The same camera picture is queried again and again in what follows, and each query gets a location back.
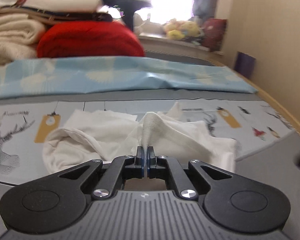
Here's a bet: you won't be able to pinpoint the white small shirt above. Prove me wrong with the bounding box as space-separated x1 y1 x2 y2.
42 102 237 173

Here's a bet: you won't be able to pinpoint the light blue patterned pillowcase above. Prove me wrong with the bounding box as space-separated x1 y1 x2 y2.
0 56 257 99

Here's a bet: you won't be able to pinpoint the deer print bed sheet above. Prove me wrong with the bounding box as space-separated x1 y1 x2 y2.
0 99 294 185

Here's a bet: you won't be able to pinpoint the purple box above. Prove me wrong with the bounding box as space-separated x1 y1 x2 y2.
234 52 256 79

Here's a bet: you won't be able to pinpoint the red folded blanket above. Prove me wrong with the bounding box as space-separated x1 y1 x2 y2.
37 21 145 58

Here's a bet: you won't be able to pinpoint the yellow plush toys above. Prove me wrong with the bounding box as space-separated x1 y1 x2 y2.
162 19 204 41

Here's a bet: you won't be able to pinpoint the white plush toy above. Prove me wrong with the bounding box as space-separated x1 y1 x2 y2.
133 12 151 36

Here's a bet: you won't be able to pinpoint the dark red cushion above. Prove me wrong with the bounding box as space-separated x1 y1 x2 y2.
202 18 228 52

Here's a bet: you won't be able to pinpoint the dark patterned folded blanket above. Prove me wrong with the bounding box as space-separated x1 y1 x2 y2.
0 7 113 25

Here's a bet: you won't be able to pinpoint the cream folded blanket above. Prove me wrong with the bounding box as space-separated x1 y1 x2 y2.
0 14 46 67

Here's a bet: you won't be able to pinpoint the white folded quilt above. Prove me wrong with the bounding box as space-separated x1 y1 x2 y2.
22 0 104 13

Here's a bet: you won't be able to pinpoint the wooden bed frame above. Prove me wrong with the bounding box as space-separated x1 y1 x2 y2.
210 57 300 145

